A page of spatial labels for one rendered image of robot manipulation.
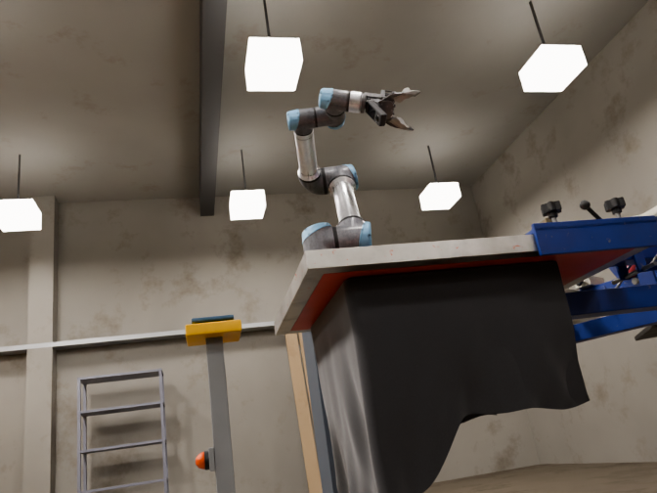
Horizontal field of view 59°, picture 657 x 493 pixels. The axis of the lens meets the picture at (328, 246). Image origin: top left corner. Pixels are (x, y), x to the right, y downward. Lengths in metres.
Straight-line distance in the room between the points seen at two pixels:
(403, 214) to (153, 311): 4.21
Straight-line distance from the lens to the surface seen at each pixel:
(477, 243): 1.21
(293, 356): 8.13
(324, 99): 2.12
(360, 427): 1.26
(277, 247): 8.92
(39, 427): 8.28
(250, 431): 8.32
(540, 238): 1.27
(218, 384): 1.42
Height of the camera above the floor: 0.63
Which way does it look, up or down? 19 degrees up
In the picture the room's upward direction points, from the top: 9 degrees counter-clockwise
